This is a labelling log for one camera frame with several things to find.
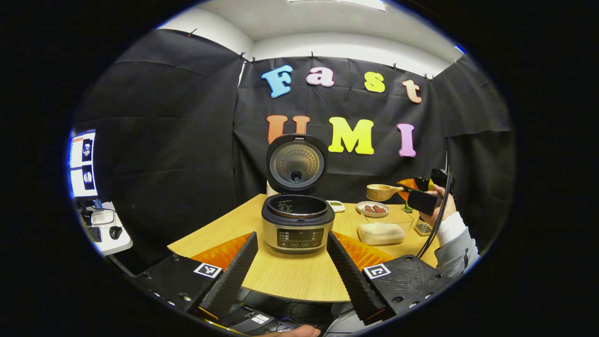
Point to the clear container of white rice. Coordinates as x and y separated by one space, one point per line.
381 234

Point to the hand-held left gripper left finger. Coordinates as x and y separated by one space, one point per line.
178 281

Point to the white plate with meat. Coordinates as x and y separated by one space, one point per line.
373 209

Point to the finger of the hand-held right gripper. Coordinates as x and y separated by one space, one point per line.
423 201

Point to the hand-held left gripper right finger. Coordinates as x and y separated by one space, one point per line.
412 281

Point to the wooden spoon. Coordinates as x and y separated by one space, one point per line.
378 192

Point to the long ceiling light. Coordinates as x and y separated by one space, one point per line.
337 3

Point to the person's grey trouser leg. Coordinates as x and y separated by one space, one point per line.
346 323

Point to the green drink bottle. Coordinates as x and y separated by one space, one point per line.
408 208

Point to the black computer mouse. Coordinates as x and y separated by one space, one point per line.
115 232

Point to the white divided tray with beans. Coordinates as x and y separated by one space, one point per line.
336 205

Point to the white desk device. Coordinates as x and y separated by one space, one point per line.
103 218

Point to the grey rice cooker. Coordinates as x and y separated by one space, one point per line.
297 229

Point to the white side desk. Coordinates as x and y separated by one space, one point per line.
117 245

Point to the black box with white label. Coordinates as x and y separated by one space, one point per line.
248 320

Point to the computer monitor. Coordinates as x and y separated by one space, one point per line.
83 164

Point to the black backdrop cloth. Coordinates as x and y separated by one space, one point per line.
164 140

